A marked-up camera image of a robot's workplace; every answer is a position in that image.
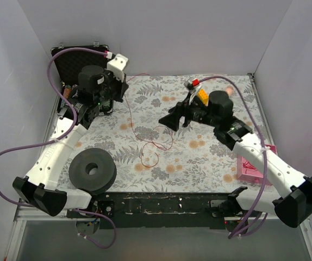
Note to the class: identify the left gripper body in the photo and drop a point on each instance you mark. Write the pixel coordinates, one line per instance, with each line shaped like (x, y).
(120, 88)

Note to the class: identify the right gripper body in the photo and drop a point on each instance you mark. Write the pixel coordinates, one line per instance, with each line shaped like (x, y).
(186, 116)

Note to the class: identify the black cable spool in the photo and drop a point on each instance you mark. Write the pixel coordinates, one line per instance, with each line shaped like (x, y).
(93, 170)

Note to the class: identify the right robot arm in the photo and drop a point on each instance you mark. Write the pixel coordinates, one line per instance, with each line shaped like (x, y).
(294, 203)

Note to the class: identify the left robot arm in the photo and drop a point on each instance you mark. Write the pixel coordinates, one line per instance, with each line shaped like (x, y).
(38, 187)

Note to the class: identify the yellow toy brick tower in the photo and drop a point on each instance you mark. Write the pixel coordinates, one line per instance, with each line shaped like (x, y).
(203, 97)

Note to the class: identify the beige toy microphone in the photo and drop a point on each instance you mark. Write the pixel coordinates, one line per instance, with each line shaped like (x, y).
(229, 90)

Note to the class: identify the floral table mat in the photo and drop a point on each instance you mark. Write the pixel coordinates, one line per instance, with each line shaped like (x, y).
(150, 158)

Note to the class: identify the black poker chip case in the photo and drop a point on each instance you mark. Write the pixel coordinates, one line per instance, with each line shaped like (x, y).
(80, 70)

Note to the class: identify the pink plastic box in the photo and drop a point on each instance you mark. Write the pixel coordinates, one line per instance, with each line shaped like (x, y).
(247, 172)

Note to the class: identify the black front base bar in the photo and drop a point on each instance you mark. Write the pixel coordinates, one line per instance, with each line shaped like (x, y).
(167, 209)

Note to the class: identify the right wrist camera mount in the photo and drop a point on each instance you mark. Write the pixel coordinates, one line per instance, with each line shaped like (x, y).
(193, 86)

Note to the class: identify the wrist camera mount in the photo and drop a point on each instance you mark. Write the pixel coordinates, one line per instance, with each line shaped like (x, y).
(193, 86)
(117, 64)

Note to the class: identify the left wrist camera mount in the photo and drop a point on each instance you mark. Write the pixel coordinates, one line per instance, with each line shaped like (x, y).
(117, 64)

